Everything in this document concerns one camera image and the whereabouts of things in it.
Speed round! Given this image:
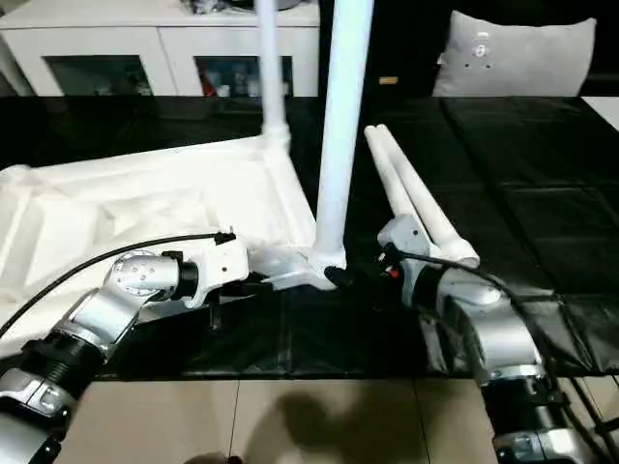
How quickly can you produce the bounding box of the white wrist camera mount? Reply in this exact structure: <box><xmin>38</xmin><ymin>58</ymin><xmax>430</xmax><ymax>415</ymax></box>
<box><xmin>376</xmin><ymin>215</ymin><xmax>436</xmax><ymax>308</ymax></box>
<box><xmin>186</xmin><ymin>234</ymin><xmax>251</xmax><ymax>310</ymax></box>

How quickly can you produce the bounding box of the dark round robot body part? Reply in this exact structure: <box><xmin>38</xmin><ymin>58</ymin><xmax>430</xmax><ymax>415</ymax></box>
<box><xmin>186</xmin><ymin>451</ymin><xmax>243</xmax><ymax>464</ymax></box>

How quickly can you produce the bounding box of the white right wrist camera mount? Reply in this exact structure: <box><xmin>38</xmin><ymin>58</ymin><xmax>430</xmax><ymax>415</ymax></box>
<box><xmin>376</xmin><ymin>215</ymin><xmax>436</xmax><ymax>308</ymax></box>

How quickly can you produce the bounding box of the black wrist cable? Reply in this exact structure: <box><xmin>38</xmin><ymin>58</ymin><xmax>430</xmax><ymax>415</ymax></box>
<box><xmin>0</xmin><ymin>231</ymin><xmax>237</xmax><ymax>339</ymax></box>
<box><xmin>385</xmin><ymin>249</ymin><xmax>619</xmax><ymax>464</ymax></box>

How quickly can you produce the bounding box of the white sideboard with glass doors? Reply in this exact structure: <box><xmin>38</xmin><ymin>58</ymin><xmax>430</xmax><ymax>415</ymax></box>
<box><xmin>0</xmin><ymin>0</ymin><xmax>321</xmax><ymax>99</ymax></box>

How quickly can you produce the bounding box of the white plastic table leg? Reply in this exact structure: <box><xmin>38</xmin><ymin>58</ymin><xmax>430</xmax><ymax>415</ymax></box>
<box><xmin>311</xmin><ymin>0</ymin><xmax>376</xmax><ymax>279</ymax></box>
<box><xmin>253</xmin><ymin>0</ymin><xmax>292</xmax><ymax>151</ymax></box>
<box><xmin>375</xmin><ymin>123</ymin><xmax>481</xmax><ymax>270</ymax></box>
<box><xmin>365</xmin><ymin>124</ymin><xmax>429</xmax><ymax>228</ymax></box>

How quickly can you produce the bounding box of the grey cushion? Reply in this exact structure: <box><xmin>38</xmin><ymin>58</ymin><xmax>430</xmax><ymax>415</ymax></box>
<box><xmin>431</xmin><ymin>10</ymin><xmax>599</xmax><ymax>98</ymax></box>

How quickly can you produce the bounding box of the black speaker with gold label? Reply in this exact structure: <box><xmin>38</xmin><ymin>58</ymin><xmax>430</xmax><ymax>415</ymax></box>
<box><xmin>316</xmin><ymin>0</ymin><xmax>458</xmax><ymax>101</ymax></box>

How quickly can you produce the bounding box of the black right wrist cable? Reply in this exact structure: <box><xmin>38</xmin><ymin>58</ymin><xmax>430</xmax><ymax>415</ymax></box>
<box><xmin>385</xmin><ymin>249</ymin><xmax>619</xmax><ymax>464</ymax></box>

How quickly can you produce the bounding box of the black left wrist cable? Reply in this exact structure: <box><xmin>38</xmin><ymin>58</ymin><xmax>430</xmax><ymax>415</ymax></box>
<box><xmin>0</xmin><ymin>231</ymin><xmax>237</xmax><ymax>339</ymax></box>

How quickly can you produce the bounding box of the white plastic table top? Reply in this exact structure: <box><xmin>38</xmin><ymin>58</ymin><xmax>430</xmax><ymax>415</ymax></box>
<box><xmin>0</xmin><ymin>130</ymin><xmax>350</xmax><ymax>362</ymax></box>

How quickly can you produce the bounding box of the white flat panel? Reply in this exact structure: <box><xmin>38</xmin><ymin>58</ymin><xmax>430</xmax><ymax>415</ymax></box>
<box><xmin>579</xmin><ymin>95</ymin><xmax>619</xmax><ymax>130</ymax></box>

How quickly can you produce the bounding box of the black work mat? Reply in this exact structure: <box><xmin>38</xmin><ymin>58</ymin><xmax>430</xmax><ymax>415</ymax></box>
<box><xmin>0</xmin><ymin>94</ymin><xmax>619</xmax><ymax>381</ymax></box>

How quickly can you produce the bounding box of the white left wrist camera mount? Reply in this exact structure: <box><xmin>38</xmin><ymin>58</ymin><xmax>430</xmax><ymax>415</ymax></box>
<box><xmin>186</xmin><ymin>234</ymin><xmax>251</xmax><ymax>310</ymax></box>

